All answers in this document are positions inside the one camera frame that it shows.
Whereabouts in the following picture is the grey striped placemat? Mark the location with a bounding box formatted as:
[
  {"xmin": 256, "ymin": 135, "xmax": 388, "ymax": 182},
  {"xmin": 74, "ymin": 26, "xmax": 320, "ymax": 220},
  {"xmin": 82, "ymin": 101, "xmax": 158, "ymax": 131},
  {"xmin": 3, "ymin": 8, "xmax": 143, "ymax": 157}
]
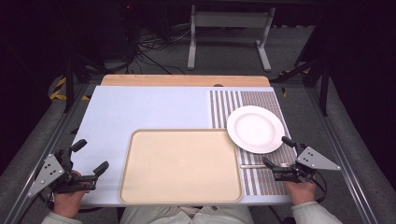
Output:
[{"xmin": 208, "ymin": 90, "xmax": 298, "ymax": 196}]

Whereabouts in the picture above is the aluminium frame rail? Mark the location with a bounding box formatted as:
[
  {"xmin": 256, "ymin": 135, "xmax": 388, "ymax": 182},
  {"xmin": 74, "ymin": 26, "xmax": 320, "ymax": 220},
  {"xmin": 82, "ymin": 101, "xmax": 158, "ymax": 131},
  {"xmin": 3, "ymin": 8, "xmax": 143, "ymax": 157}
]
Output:
[
  {"xmin": 303, "ymin": 87, "xmax": 379, "ymax": 224},
  {"xmin": 2, "ymin": 83, "xmax": 92, "ymax": 224}
]

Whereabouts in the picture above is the grey metal stand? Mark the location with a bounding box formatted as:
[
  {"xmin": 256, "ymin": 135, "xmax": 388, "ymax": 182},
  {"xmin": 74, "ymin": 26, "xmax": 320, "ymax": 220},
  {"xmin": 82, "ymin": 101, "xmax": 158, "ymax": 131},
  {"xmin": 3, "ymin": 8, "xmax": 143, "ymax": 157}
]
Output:
[{"xmin": 187, "ymin": 4, "xmax": 276, "ymax": 73}]

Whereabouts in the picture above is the wooden board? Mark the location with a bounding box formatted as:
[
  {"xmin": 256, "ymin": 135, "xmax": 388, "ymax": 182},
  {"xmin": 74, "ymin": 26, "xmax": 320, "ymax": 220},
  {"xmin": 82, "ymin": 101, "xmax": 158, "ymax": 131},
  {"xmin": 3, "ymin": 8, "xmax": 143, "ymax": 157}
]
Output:
[{"xmin": 100, "ymin": 74, "xmax": 271, "ymax": 88}]

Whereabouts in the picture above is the yellow black floor tape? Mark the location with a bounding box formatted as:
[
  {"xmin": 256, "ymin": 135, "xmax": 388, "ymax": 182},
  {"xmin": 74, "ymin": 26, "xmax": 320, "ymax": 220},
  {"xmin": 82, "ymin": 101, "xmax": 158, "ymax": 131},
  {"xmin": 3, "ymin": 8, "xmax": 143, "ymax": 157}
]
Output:
[{"xmin": 49, "ymin": 77, "xmax": 92, "ymax": 102}]

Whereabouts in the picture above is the person's right hand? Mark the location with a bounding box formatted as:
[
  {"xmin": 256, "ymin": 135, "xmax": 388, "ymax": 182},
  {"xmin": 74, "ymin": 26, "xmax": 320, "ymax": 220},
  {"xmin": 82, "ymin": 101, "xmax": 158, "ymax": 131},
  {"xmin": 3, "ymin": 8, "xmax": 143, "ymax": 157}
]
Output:
[{"xmin": 282, "ymin": 180, "xmax": 318, "ymax": 206}]

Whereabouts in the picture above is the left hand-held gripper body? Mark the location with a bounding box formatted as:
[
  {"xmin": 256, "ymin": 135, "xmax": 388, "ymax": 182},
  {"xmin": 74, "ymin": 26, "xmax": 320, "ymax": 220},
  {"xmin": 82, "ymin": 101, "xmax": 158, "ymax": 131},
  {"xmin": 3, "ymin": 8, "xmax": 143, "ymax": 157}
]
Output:
[{"xmin": 27, "ymin": 148, "xmax": 97, "ymax": 199}]

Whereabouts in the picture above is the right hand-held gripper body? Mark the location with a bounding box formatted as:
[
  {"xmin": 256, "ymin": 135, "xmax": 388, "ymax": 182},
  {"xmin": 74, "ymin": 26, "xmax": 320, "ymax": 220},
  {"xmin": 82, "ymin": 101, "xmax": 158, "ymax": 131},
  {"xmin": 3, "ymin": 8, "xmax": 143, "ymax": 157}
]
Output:
[{"xmin": 272, "ymin": 143, "xmax": 342, "ymax": 184}]

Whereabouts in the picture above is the bundle of black floor cables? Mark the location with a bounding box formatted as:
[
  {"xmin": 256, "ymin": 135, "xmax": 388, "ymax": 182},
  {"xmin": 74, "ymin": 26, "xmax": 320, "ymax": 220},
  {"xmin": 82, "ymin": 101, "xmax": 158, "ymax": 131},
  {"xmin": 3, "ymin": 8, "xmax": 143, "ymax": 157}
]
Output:
[{"xmin": 124, "ymin": 26, "xmax": 191, "ymax": 76}]

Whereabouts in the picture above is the white round plate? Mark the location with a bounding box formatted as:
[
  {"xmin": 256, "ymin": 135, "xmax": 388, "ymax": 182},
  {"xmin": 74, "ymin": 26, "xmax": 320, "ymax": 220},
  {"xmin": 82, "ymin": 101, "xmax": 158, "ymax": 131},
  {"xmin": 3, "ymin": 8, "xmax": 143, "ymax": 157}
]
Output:
[{"xmin": 226, "ymin": 105, "xmax": 286, "ymax": 155}]

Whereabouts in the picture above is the black stand leg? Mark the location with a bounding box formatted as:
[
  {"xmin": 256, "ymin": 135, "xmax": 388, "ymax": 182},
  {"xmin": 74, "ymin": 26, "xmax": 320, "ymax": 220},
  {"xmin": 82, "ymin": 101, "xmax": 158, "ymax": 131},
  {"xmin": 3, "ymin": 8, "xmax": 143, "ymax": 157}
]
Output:
[
  {"xmin": 270, "ymin": 57, "xmax": 332, "ymax": 117},
  {"xmin": 63, "ymin": 54, "xmax": 106, "ymax": 114}
]

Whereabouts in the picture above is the person's left hand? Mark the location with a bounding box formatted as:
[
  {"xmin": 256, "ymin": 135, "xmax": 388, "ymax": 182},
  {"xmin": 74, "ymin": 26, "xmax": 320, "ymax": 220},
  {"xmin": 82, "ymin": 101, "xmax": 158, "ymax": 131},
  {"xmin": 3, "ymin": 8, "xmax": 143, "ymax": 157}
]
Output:
[{"xmin": 51, "ymin": 170, "xmax": 92, "ymax": 219}]

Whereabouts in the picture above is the silver table knife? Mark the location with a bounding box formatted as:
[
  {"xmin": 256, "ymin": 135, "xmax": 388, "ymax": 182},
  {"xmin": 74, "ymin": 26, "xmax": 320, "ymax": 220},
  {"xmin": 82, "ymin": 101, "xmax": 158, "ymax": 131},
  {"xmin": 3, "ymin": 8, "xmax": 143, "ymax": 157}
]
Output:
[{"xmin": 240, "ymin": 162, "xmax": 294, "ymax": 170}]

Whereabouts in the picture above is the beige plastic tray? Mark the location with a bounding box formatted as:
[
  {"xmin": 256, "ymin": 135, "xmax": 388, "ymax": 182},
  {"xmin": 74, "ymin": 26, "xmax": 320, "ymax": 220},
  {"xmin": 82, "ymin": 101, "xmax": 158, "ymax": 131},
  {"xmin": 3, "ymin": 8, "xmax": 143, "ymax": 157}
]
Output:
[{"xmin": 119, "ymin": 128, "xmax": 244, "ymax": 204}]

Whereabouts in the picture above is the person's light clothing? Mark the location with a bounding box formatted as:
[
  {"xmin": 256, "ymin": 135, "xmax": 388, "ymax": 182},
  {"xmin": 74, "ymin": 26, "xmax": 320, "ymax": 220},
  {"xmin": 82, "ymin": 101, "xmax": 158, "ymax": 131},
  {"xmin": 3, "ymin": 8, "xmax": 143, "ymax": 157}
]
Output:
[{"xmin": 119, "ymin": 204, "xmax": 255, "ymax": 224}]

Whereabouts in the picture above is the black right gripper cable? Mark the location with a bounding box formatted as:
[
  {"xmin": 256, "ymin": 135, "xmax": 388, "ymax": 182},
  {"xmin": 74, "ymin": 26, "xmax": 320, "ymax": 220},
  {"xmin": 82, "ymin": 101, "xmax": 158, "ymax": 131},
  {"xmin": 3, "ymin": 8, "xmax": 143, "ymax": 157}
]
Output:
[{"xmin": 309, "ymin": 170, "xmax": 328, "ymax": 203}]

